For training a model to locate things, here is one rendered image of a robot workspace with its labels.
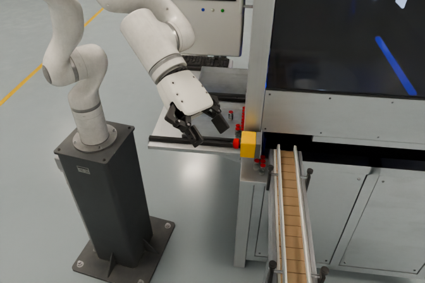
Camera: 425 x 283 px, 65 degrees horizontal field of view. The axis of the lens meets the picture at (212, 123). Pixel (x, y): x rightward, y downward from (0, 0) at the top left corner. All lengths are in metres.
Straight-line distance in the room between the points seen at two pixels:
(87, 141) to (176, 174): 1.13
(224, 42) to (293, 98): 1.10
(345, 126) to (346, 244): 0.75
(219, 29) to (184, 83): 1.48
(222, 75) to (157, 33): 1.16
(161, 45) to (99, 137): 0.83
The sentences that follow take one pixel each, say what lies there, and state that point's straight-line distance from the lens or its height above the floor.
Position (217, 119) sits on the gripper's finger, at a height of 1.37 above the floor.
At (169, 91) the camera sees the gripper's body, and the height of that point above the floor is 1.45.
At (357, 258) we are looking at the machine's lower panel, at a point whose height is 0.22.
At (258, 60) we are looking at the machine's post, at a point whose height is 1.31.
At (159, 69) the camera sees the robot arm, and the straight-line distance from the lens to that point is 0.72.
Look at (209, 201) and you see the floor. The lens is 2.33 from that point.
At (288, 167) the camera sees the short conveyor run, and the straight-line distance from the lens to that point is 1.28.
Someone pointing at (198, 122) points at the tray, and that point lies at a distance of 1.53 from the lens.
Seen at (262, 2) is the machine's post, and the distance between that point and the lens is 1.05.
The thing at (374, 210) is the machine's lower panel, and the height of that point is 0.62.
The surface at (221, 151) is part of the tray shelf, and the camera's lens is 1.39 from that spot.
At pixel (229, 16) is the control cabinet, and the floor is 1.08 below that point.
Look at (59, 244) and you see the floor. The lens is 2.34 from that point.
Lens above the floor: 1.83
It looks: 38 degrees down
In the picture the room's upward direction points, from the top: straight up
